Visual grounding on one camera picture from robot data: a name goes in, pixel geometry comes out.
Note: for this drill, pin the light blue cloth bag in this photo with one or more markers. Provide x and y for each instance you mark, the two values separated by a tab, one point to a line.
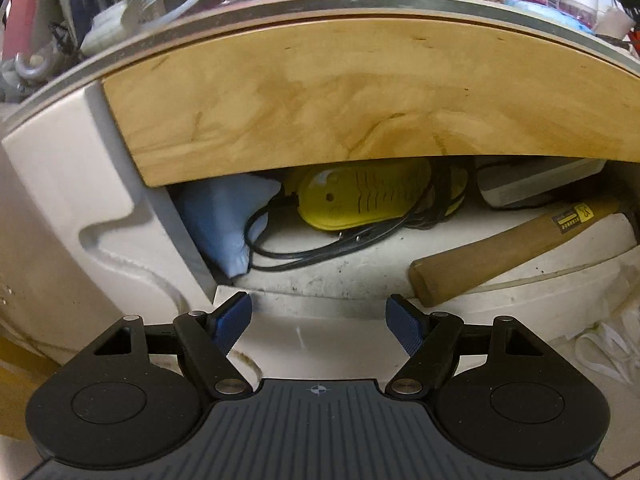
215	212

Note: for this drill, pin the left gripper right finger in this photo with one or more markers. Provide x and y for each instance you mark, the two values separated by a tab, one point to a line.
429	341

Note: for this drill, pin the white carved cabinet panel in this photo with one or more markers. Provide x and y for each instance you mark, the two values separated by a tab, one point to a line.
83	240

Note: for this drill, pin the grey flat device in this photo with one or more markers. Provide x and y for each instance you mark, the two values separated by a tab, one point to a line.
506	182

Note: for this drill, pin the wooden desk top board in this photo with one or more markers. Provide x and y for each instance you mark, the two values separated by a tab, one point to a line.
367	88

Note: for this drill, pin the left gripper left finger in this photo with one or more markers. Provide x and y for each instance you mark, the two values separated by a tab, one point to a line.
205	340

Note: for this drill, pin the white drawer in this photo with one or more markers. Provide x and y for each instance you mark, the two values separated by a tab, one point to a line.
557	294

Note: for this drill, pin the yellow shoe dryer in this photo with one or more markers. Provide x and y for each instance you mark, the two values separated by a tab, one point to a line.
346	196

